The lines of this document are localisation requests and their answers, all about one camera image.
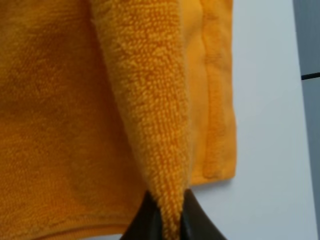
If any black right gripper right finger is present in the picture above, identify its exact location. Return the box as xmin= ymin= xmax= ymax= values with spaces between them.
xmin=180 ymin=189 xmax=227 ymax=240

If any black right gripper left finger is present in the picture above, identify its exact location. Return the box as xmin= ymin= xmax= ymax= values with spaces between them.
xmin=121 ymin=191 xmax=163 ymax=240

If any orange microfibre towel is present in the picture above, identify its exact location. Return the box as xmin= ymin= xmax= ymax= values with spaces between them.
xmin=0 ymin=0 xmax=237 ymax=240

